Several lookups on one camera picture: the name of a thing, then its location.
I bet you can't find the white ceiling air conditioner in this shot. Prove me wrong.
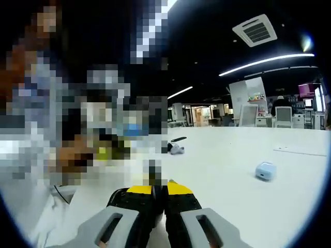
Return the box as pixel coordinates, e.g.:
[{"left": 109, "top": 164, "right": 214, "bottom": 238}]
[{"left": 232, "top": 14, "right": 278, "bottom": 48}]

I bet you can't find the long ceiling light strip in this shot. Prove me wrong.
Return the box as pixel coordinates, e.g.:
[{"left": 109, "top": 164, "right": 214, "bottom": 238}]
[
  {"left": 218, "top": 53, "right": 315, "bottom": 77},
  {"left": 168, "top": 86, "right": 193, "bottom": 100}
]

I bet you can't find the lavender earbud case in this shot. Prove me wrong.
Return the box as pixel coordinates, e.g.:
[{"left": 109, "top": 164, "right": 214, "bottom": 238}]
[{"left": 169, "top": 144, "right": 186, "bottom": 156}]

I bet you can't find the person's white shirt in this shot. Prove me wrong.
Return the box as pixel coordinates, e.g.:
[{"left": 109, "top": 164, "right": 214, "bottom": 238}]
[{"left": 33, "top": 184, "right": 109, "bottom": 246}]

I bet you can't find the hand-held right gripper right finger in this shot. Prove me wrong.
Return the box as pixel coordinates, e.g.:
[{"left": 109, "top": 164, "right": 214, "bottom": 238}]
[{"left": 165, "top": 180, "right": 250, "bottom": 248}]

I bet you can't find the pink wall screen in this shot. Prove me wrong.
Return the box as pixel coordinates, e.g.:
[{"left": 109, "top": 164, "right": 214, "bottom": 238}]
[{"left": 298, "top": 84, "right": 317, "bottom": 98}]

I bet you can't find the white square pillar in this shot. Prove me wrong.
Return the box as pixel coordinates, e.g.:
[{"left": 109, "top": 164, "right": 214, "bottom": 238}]
[{"left": 229, "top": 77, "right": 267, "bottom": 127}]

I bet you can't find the white table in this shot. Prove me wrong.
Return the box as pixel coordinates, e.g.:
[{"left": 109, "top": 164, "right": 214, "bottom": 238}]
[{"left": 51, "top": 126, "right": 331, "bottom": 248}]

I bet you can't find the white mesh office chair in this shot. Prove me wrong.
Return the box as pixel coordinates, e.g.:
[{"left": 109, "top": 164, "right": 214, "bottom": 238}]
[
  {"left": 237, "top": 104, "right": 258, "bottom": 127},
  {"left": 274, "top": 106, "right": 293, "bottom": 129}
]

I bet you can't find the light blue earbud case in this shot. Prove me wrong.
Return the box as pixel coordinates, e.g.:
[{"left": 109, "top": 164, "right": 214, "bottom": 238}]
[{"left": 255, "top": 162, "right": 277, "bottom": 182}]

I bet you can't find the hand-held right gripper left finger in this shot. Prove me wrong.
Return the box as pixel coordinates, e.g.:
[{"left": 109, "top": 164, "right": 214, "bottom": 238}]
[{"left": 77, "top": 184, "right": 159, "bottom": 248}]

